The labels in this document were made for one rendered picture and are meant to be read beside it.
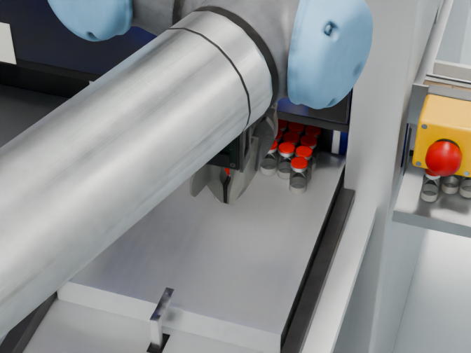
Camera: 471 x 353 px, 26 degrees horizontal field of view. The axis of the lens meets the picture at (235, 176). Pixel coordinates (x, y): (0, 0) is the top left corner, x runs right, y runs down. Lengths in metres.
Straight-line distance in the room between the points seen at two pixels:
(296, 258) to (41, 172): 0.72
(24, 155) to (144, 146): 0.06
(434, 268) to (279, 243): 1.25
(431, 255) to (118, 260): 1.36
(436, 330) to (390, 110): 1.19
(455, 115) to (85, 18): 0.60
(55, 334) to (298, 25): 0.63
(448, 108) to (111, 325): 0.45
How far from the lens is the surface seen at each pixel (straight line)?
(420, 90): 1.23
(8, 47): 1.32
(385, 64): 1.14
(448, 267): 2.44
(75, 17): 0.69
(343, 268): 1.20
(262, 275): 1.18
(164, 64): 0.56
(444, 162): 1.16
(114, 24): 0.67
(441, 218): 1.27
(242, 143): 0.84
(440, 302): 2.37
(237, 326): 1.09
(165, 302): 1.10
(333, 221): 1.22
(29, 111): 1.43
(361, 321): 1.43
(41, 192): 0.50
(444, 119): 1.17
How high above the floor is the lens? 1.75
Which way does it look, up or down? 42 degrees down
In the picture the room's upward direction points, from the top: straight up
